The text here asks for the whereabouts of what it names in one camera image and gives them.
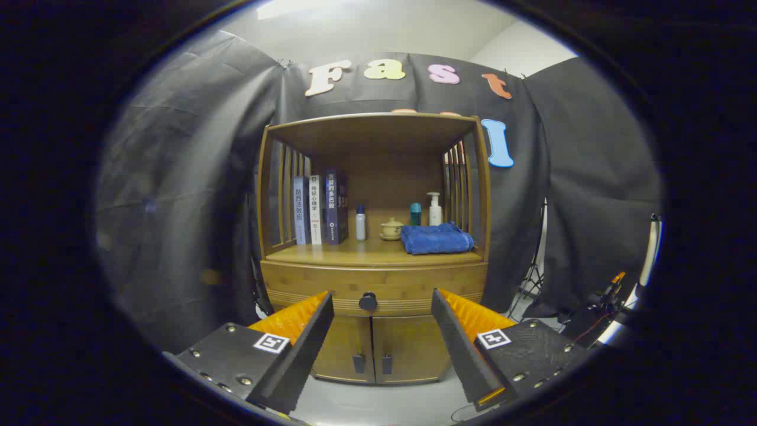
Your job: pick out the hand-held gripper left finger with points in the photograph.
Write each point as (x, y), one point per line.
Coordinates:
(301, 355)

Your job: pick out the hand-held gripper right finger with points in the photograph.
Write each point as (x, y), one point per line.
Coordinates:
(458, 349)

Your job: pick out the wooden cabinet door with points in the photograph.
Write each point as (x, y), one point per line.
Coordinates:
(346, 349)
(414, 349)

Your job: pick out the wooden countertop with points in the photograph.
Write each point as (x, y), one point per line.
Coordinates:
(366, 251)

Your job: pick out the wooden cabinet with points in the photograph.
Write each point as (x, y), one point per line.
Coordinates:
(378, 133)

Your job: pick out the black tripod stand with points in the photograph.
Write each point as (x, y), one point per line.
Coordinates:
(535, 272)

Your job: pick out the blue folded towel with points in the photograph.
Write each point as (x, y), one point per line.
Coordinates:
(436, 239)

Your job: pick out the black equipment with orange part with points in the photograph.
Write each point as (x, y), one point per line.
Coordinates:
(591, 322)

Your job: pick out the white pump bottle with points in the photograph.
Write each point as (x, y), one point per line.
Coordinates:
(435, 214)

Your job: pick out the beige lidded teacup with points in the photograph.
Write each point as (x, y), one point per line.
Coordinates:
(391, 228)

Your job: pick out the teal bottle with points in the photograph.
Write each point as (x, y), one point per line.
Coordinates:
(416, 216)

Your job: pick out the white bottle with blue cap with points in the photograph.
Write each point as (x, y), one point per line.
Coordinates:
(361, 226)

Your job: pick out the pale blue book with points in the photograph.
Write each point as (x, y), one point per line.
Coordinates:
(299, 213)

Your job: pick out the white book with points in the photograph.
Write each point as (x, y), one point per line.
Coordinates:
(315, 213)

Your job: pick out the dark blue book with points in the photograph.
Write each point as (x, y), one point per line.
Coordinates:
(335, 207)

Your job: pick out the white pole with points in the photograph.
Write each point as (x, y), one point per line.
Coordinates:
(650, 248)

